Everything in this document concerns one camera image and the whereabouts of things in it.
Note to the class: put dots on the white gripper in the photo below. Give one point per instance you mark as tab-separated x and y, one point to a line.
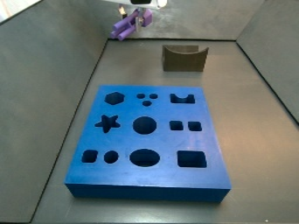
152	4

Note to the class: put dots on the purple three-prong object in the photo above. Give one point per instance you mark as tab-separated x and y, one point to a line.
125	26

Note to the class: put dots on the black curved fixture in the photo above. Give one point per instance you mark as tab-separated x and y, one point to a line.
184	58

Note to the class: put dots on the blue foam shape-hole block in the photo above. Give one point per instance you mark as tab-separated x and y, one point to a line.
148	147

